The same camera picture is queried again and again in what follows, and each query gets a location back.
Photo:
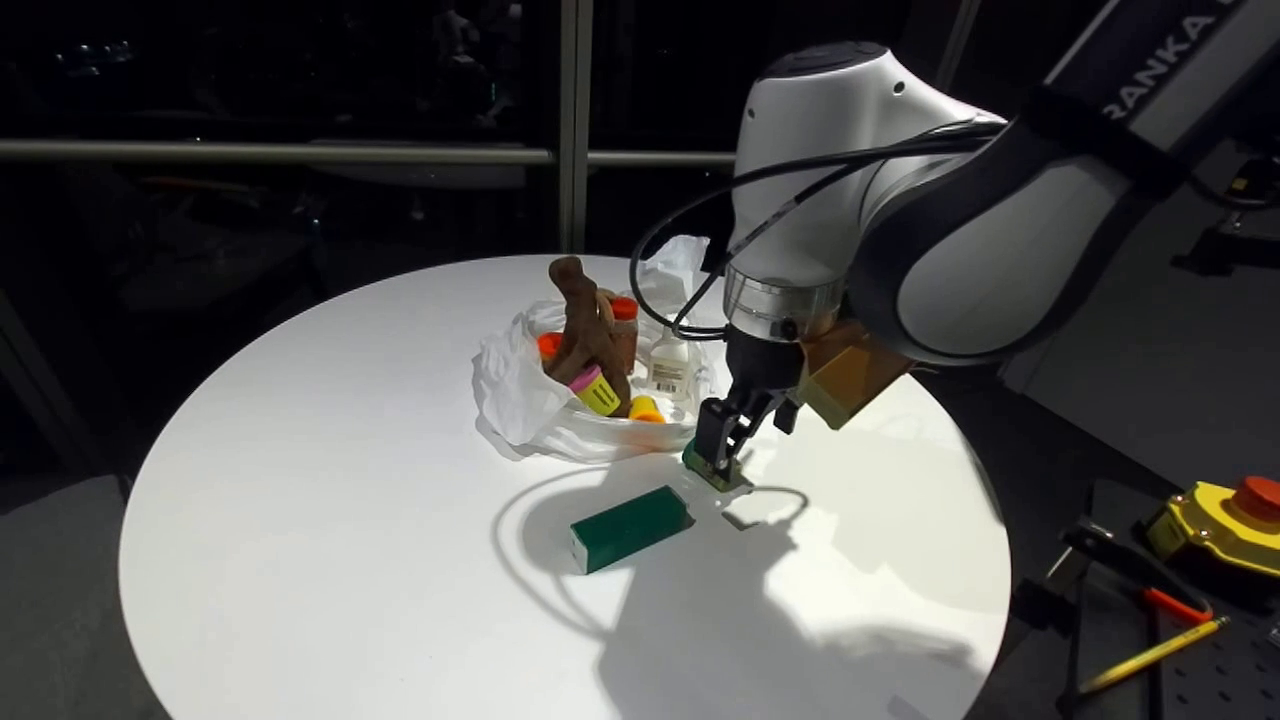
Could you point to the white plastic bag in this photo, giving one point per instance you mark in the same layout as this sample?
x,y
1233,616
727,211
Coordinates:
x,y
534,395

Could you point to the brown spice jar red lid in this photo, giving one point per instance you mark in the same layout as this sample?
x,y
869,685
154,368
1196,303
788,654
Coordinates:
x,y
622,309

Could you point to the purple lid dough container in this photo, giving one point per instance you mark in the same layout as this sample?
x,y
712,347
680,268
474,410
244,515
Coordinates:
x,y
597,391

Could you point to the black stand clamp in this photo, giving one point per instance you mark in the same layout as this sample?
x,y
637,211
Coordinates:
x,y
1241,226

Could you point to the yellow emergency stop box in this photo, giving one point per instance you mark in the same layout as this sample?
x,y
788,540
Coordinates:
x,y
1221,520

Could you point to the grey cabinet panel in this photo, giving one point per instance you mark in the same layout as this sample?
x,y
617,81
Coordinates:
x,y
1144,361

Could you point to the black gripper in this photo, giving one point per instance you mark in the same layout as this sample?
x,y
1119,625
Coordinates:
x,y
763,382

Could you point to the metal window railing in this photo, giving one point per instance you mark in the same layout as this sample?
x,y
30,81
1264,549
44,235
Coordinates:
x,y
267,154

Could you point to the brown reindeer plush toy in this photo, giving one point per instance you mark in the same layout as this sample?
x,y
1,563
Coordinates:
x,y
586,327

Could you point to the yellow-orange lid dough container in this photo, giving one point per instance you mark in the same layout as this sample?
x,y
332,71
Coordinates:
x,y
645,410

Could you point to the green block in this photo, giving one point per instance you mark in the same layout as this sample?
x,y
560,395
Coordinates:
x,y
632,526

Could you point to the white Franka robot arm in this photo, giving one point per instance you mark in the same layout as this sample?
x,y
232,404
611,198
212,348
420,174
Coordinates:
x,y
960,174

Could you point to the yellow pencil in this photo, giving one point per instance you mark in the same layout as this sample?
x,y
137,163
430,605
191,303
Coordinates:
x,y
1155,654

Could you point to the black perforated mounting board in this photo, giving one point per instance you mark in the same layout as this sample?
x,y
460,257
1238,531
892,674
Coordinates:
x,y
1201,664

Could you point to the wrist camera on wooden plate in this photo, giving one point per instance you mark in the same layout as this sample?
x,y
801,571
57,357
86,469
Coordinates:
x,y
847,373

